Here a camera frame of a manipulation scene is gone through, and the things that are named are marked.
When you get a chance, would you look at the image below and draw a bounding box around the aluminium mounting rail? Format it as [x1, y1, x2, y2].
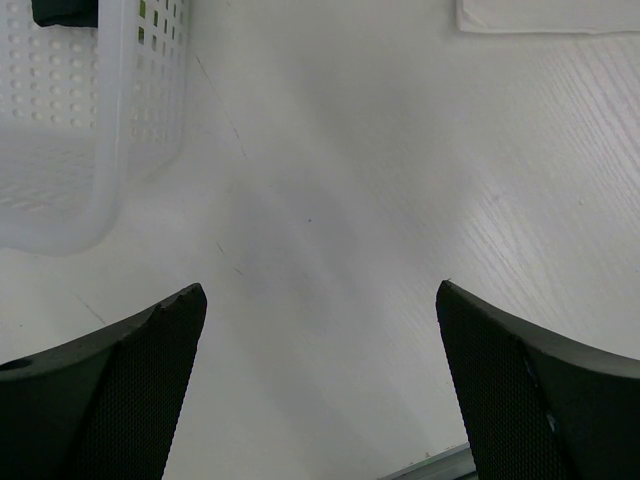
[383, 443, 478, 480]

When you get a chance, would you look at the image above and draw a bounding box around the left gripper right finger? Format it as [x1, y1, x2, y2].
[436, 281, 639, 479]

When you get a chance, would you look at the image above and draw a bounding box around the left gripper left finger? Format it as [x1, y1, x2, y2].
[1, 284, 207, 479]

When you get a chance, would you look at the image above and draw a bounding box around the white paper napkin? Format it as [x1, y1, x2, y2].
[455, 0, 639, 34]

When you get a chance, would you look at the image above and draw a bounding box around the large white plastic basket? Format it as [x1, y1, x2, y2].
[1, 1, 191, 256]

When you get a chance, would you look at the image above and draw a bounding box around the dark navy rolled napkin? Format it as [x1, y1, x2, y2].
[31, 0, 99, 28]

